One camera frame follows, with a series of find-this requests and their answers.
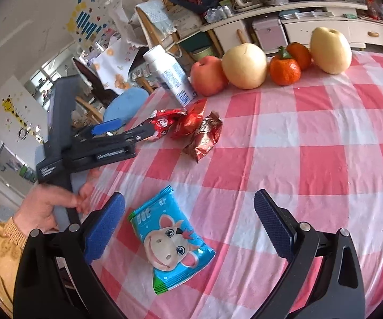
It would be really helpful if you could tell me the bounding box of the red apple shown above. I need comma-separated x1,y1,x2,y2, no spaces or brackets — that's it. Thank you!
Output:
191,56,229,96

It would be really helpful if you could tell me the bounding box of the white medicine bottle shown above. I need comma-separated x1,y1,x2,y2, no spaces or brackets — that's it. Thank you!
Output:
143,45,197,107

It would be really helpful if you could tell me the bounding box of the dark wooden dining chair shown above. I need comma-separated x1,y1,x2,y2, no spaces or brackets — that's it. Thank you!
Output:
72,58,117,108

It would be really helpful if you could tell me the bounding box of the wooden chair with towel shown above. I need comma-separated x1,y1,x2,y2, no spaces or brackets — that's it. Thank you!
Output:
105,0,193,63

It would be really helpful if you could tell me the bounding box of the red foil candy wrapper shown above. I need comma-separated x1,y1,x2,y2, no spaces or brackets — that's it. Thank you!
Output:
147,108,187,141

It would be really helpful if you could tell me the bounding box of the right yellow pear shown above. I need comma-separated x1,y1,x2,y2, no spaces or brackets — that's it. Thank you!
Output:
310,27,352,74

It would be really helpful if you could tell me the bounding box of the blue cow snack bag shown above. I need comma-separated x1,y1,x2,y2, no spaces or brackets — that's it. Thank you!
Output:
128,186,216,295

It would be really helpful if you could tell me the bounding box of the rear tangerine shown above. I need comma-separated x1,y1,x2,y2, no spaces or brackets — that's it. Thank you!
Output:
287,42,312,71

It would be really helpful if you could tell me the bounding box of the yellow left sleeve forearm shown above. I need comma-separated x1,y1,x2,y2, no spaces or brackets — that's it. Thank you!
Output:
0,217,27,318

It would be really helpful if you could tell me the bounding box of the green waste bin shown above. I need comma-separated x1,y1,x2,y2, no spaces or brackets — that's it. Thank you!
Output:
191,45,216,61

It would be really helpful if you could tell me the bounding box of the pink checkered tablecloth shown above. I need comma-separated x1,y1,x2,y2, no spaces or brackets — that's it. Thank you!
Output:
92,52,383,318

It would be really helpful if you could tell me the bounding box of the large yellow pear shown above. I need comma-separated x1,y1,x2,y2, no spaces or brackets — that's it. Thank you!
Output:
222,43,268,90

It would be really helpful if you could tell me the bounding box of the pink storage box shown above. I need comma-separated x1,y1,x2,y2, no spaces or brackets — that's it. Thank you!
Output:
252,16,288,53

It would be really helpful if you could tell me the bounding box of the person's left hand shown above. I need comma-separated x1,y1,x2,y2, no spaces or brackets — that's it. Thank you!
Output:
13,168,102,236

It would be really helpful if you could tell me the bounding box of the front tangerine with leaf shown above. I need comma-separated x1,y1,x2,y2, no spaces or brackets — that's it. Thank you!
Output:
269,46,301,86

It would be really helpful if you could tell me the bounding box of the dark red candy wrapper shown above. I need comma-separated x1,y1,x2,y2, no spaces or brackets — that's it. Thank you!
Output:
183,111,223,163

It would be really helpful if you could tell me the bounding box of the blue stool cushion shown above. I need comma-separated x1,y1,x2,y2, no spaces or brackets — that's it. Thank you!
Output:
103,87,149,125

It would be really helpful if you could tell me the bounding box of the white tv cabinet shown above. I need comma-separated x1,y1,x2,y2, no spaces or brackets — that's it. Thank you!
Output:
200,0,383,49

